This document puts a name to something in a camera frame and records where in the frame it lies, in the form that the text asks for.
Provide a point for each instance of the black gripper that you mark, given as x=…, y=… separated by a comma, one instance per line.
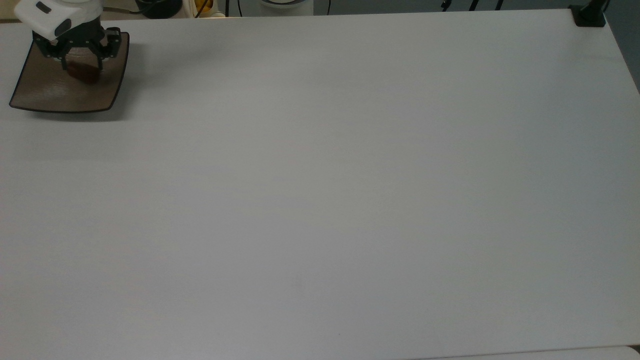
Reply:
x=82, y=37

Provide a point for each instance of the small dark red food item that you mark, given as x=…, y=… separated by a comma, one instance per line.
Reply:
x=85, y=73

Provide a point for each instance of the brown square ceramic plate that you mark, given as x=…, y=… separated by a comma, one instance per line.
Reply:
x=60, y=92

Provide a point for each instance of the black round bin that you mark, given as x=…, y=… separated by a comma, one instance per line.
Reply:
x=159, y=7

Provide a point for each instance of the yellow object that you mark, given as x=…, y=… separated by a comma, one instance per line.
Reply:
x=204, y=5

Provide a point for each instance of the black tripod legs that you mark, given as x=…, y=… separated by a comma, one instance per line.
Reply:
x=470, y=4

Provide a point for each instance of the black table clamp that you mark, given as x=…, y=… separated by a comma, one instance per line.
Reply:
x=589, y=15

